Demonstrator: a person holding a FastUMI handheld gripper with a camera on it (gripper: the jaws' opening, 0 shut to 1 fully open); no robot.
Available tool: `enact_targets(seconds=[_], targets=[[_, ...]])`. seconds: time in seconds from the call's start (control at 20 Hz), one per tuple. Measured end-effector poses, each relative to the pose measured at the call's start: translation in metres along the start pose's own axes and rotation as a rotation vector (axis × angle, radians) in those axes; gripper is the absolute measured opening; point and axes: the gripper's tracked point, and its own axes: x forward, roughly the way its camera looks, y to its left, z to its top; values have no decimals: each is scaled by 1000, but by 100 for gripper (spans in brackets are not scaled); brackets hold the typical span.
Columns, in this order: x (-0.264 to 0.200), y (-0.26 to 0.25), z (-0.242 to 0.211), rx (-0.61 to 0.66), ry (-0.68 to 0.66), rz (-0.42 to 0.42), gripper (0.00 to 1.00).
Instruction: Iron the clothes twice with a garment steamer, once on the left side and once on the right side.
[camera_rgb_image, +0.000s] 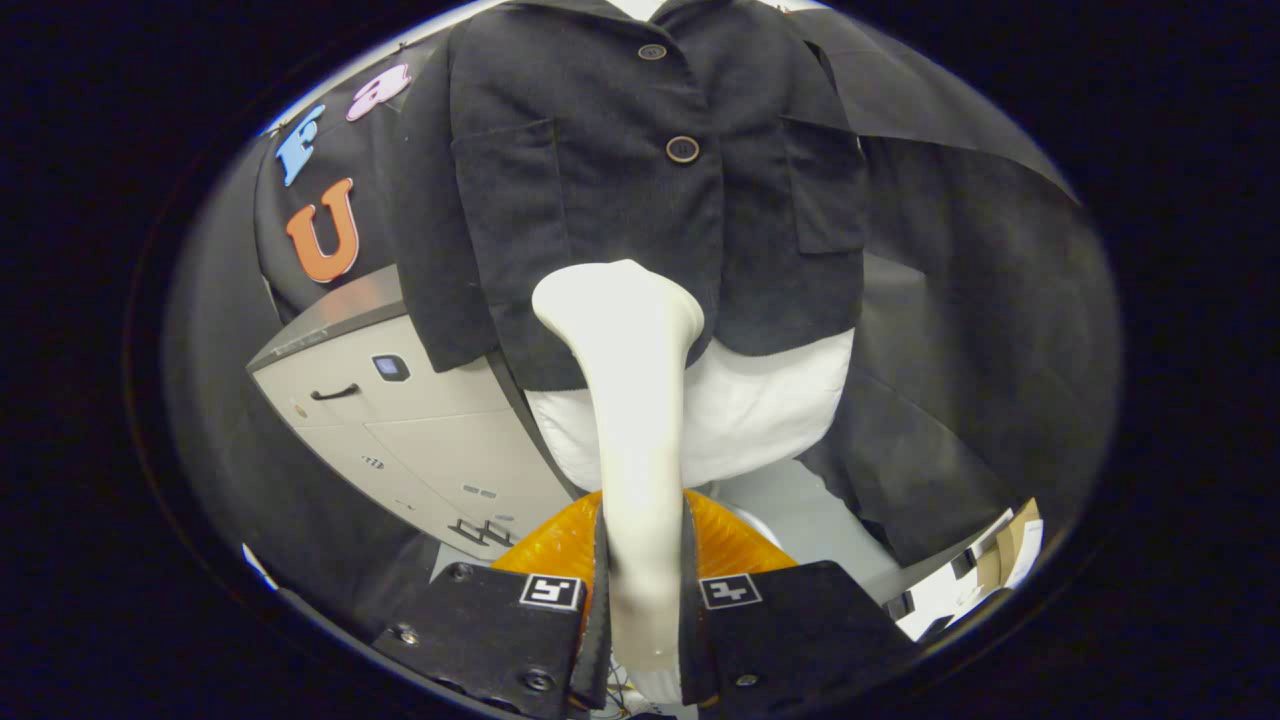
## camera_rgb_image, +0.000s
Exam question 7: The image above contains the white mannequin torso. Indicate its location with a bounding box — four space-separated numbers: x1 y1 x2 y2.
525 0 856 493

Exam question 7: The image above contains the white garment steamer head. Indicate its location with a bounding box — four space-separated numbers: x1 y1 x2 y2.
532 260 706 673

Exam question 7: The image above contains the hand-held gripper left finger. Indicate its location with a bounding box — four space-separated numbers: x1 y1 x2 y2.
372 490 613 719

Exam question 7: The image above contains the grey drawer cabinet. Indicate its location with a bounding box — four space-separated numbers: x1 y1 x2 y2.
247 265 581 549

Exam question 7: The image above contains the black button jacket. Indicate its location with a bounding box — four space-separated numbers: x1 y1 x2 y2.
385 0 869 393

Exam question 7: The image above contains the brown cardboard box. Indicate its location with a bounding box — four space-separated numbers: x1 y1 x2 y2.
975 497 1044 591

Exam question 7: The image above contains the black backdrop cloth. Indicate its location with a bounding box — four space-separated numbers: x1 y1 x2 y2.
165 10 1123 641

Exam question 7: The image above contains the white paper box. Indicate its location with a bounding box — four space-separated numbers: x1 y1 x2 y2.
885 560 986 641

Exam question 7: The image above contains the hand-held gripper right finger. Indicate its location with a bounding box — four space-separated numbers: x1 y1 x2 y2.
682 490 916 713

